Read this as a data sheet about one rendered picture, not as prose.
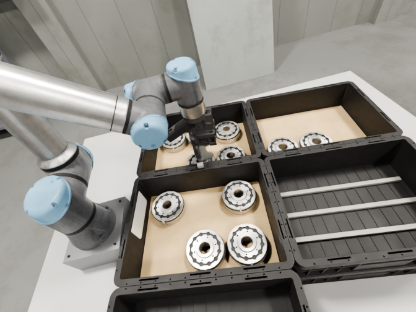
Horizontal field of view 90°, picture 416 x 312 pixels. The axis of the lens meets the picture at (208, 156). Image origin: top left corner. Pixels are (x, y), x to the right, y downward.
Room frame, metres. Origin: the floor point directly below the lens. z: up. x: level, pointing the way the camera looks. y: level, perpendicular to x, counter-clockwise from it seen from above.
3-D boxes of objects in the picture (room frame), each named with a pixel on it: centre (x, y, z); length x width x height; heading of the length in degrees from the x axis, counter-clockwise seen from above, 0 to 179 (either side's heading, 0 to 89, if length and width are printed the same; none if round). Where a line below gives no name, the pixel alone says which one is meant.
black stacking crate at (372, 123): (0.50, -0.38, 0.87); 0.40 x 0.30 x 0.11; 82
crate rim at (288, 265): (0.26, 0.06, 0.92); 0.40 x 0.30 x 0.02; 82
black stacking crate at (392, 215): (0.20, -0.33, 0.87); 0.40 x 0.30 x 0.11; 82
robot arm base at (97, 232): (0.38, 0.44, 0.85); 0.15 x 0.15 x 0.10
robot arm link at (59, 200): (0.38, 0.44, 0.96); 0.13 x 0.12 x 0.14; 1
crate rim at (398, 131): (0.50, -0.38, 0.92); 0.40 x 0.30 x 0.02; 82
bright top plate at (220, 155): (0.47, -0.08, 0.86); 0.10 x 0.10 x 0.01
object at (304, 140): (0.43, -0.37, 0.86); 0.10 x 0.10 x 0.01
